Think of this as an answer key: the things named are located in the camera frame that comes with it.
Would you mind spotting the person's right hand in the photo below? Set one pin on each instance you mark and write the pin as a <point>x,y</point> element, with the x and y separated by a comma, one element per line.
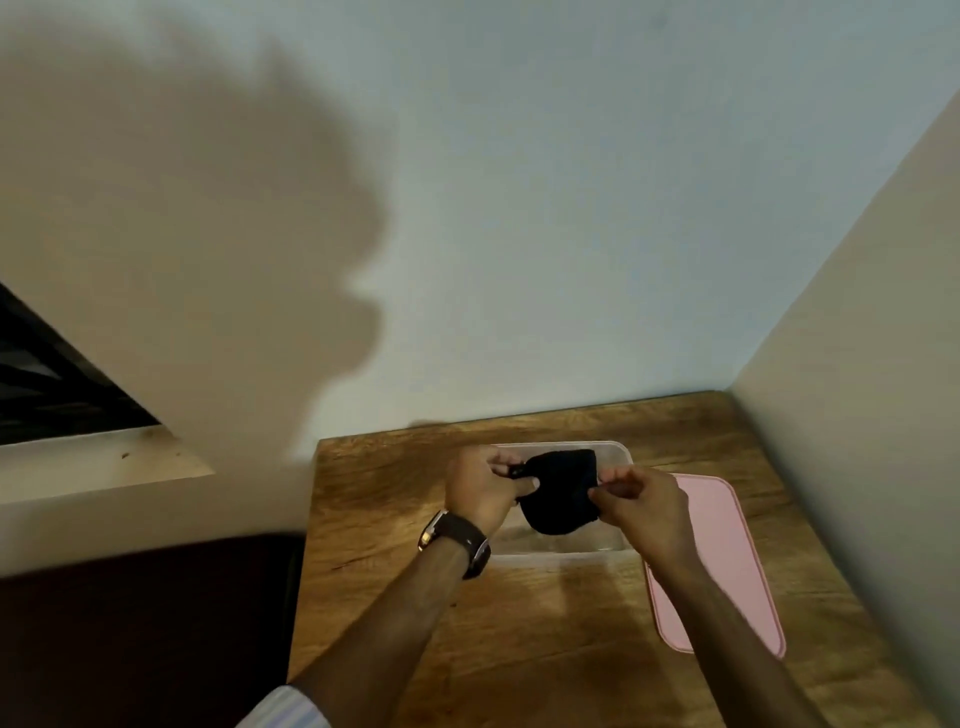
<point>652,517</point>

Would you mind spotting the person's left hand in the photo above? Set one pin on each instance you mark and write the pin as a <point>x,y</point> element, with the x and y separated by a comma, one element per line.
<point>476,487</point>

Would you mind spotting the person's right thumb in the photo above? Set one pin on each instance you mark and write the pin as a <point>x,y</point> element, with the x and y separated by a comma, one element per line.
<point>615,496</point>

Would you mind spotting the person's left thumb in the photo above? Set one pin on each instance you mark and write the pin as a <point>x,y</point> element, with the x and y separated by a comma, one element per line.
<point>523,490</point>

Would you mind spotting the black cloth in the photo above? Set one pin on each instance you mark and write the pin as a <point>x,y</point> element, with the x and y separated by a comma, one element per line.
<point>561,491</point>

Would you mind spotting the person's left forearm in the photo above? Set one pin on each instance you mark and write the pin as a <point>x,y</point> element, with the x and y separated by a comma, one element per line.
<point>382,637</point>

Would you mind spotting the person's right forearm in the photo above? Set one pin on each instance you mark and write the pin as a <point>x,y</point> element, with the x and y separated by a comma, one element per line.
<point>727,645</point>

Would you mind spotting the clear plastic container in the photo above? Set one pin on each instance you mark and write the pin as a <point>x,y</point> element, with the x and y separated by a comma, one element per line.
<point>570,541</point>

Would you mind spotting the dark brown wristwatch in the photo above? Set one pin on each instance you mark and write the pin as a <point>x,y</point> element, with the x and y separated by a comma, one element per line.
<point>461,534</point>

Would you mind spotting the pink container lid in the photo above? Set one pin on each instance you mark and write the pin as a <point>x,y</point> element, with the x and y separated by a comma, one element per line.
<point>731,570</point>

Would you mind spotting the white striped shirt sleeve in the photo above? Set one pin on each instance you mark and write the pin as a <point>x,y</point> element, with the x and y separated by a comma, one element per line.
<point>289,711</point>

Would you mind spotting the dark brown furniture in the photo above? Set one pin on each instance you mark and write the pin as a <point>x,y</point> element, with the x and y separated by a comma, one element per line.
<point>142,637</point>

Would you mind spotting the dark window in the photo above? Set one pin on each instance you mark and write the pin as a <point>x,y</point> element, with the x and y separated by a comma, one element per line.
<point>52,382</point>

